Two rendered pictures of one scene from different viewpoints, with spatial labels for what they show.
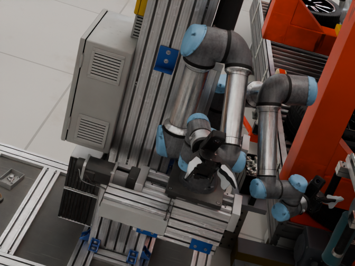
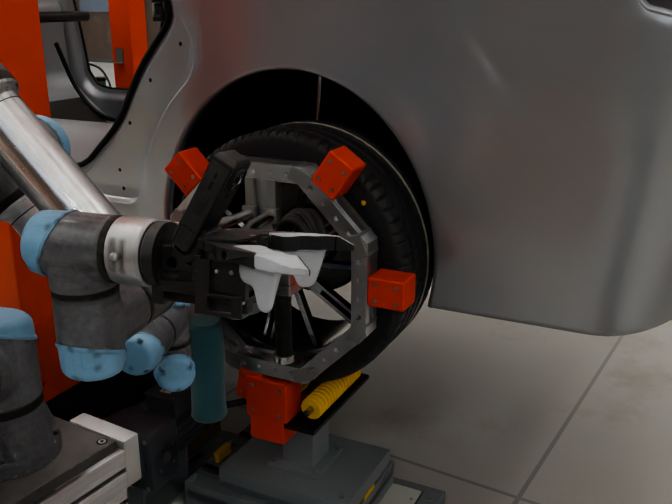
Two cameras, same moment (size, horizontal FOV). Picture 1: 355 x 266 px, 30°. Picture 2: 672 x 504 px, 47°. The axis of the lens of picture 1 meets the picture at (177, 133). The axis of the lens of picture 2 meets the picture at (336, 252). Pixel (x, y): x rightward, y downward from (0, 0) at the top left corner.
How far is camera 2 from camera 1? 1.54 m
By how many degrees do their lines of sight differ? 54
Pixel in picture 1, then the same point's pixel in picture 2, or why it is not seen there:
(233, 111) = (75, 179)
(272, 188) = (161, 330)
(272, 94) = not seen: hidden behind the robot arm
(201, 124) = (92, 217)
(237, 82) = (23, 115)
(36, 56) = not seen: outside the picture
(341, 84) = not seen: hidden behind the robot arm
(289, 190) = (176, 316)
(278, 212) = (177, 373)
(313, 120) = (12, 239)
